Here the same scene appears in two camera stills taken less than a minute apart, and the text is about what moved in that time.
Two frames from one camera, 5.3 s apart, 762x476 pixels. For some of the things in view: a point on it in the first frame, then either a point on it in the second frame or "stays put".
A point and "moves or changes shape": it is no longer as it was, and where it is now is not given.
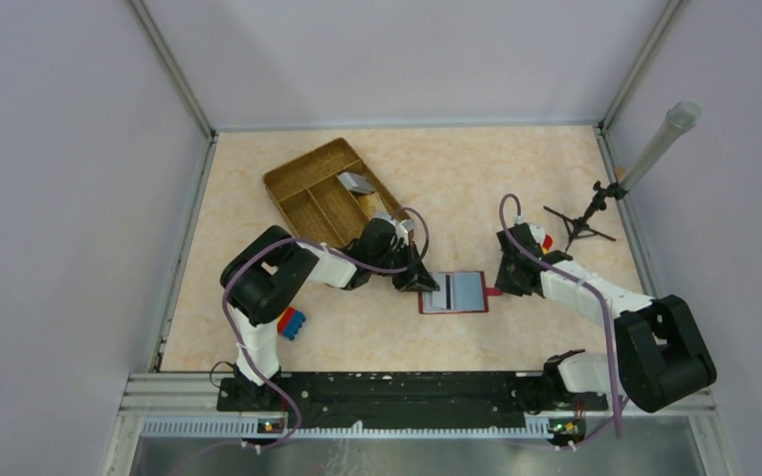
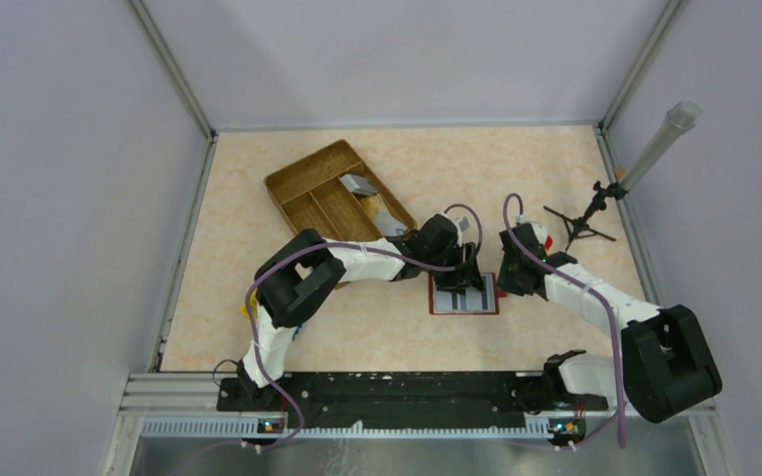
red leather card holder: (461, 292) moves or changes shape
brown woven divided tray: (328, 195) stays put
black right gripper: (507, 287) stays put
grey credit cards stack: (355, 182) stays put
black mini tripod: (580, 227) stays put
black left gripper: (415, 279) to (467, 277)
